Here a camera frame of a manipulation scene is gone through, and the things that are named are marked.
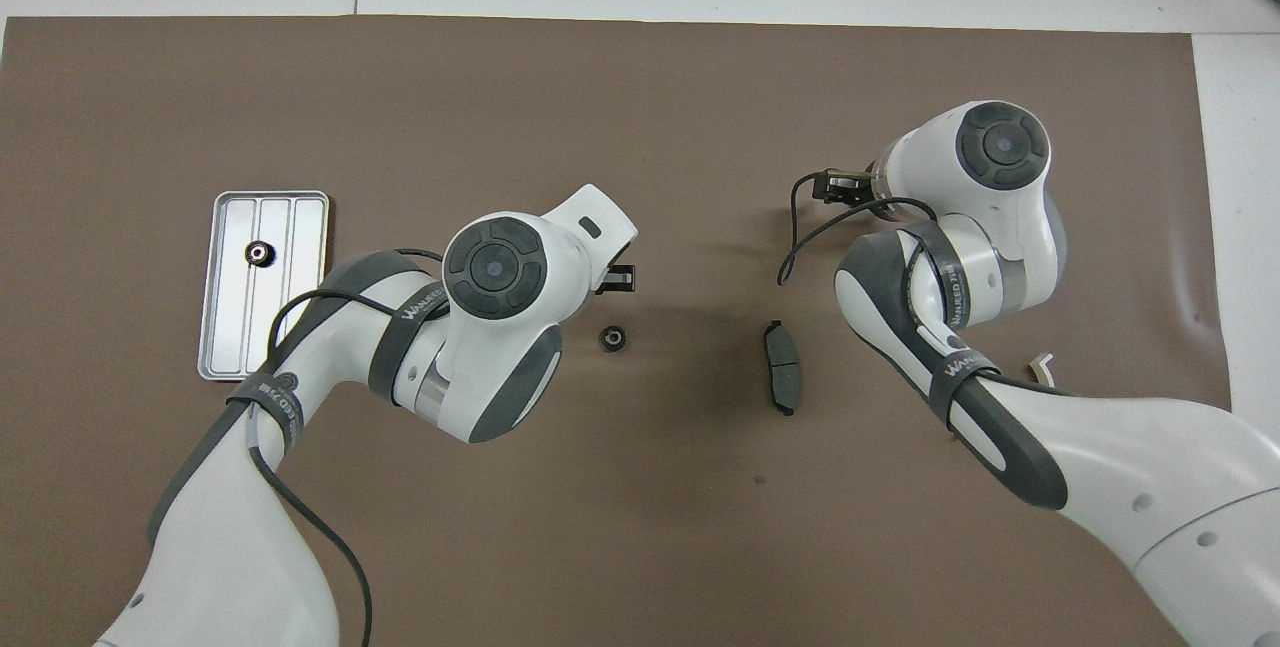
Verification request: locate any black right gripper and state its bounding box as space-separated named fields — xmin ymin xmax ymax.
xmin=812 ymin=170 xmax=883 ymax=210

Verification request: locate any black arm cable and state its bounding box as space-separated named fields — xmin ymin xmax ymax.
xmin=245 ymin=247 xmax=446 ymax=647
xmin=778 ymin=170 xmax=941 ymax=286

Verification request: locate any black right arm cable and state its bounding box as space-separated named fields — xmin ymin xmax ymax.
xmin=778 ymin=170 xmax=941 ymax=286

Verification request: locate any silver metal tray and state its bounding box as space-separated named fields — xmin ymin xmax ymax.
xmin=197 ymin=190 xmax=332 ymax=383

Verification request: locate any long dark grey brake pad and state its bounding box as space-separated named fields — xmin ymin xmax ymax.
xmin=762 ymin=319 xmax=802 ymax=417

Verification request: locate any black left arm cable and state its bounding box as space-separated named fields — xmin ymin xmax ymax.
xmin=245 ymin=247 xmax=446 ymax=647

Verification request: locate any brown table mat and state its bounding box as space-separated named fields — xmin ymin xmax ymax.
xmin=0 ymin=15 xmax=1233 ymax=647

